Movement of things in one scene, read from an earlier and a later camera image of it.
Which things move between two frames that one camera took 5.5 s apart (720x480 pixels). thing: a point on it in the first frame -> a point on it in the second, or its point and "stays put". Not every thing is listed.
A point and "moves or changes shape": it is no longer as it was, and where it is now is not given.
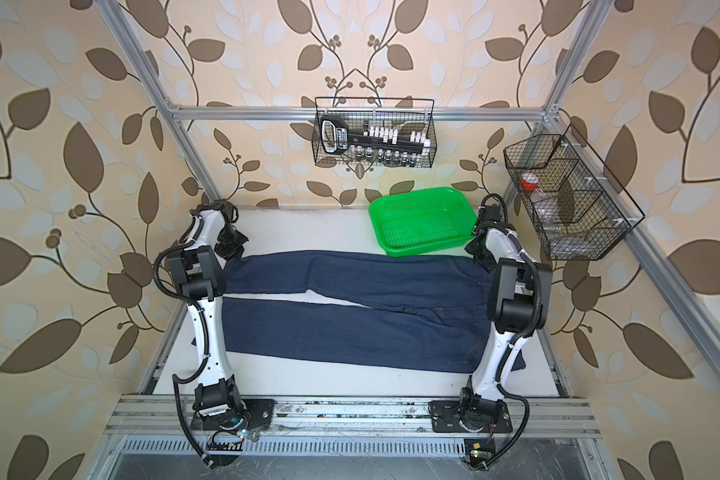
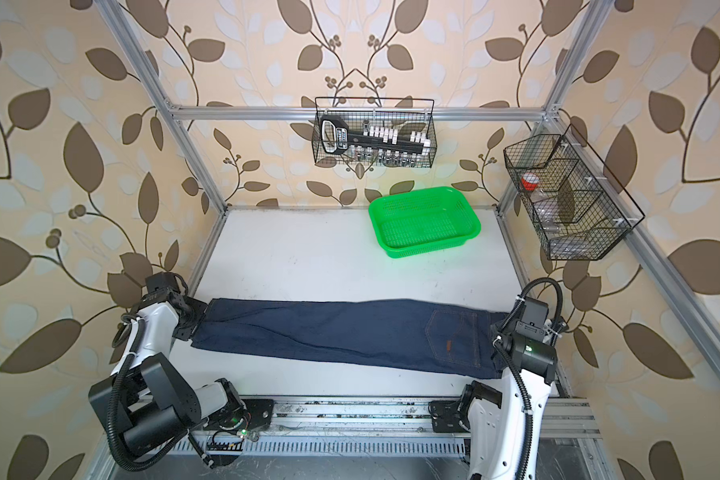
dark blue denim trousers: x=392 y=313 moves or changes shape
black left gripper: x=229 y=255 -> x=197 y=308
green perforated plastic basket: x=424 y=221 stays put
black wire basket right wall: x=578 y=203 stays put
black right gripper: x=487 y=263 -> x=499 y=327
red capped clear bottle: x=544 y=207 stays put
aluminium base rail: x=550 y=439 stays put
